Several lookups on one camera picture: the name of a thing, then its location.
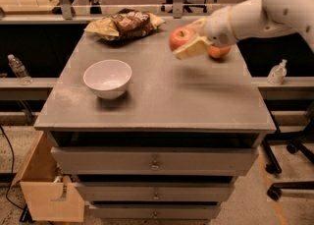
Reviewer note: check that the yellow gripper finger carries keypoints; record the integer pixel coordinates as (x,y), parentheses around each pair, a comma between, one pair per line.
(193,48)
(198,26)

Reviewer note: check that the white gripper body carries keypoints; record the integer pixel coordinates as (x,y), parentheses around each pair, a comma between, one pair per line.
(218,28)

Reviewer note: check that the red apple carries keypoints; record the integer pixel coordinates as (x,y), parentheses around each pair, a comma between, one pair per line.
(180,36)

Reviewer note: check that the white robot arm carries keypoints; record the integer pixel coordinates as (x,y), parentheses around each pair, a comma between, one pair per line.
(252,18)

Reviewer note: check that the brown chip bag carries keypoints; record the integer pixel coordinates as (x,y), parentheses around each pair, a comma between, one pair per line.
(126,25)

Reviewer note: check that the orange fruit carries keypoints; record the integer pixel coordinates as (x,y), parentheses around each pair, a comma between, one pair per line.
(218,52)

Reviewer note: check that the small clear sanitizer bottle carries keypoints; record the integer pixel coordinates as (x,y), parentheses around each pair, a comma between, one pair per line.
(278,73)

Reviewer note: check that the white bowl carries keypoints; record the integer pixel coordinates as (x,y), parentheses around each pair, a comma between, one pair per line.
(108,79)

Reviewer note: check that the grey drawer cabinet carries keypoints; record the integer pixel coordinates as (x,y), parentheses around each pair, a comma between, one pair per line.
(172,146)

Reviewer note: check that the black office chair base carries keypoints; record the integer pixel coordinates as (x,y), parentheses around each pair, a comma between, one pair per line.
(290,159)

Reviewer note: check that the clear water bottle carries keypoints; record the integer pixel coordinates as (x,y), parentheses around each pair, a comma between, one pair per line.
(19,69)

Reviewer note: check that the light wooden open drawer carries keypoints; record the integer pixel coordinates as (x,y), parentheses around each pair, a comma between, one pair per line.
(48,195)

